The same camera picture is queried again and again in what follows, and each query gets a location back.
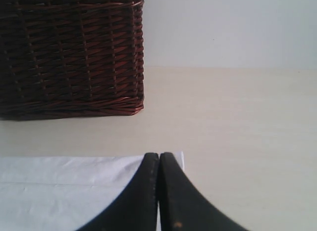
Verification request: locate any dark red wicker basket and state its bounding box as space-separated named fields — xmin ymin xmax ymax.
xmin=0 ymin=0 xmax=144 ymax=120

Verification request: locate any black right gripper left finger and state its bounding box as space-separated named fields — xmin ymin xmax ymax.
xmin=79 ymin=153 xmax=159 ymax=231

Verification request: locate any white t-shirt red logo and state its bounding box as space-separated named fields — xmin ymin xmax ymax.
xmin=0 ymin=151 xmax=185 ymax=231

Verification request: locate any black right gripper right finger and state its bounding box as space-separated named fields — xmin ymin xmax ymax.
xmin=158 ymin=153 xmax=246 ymax=231

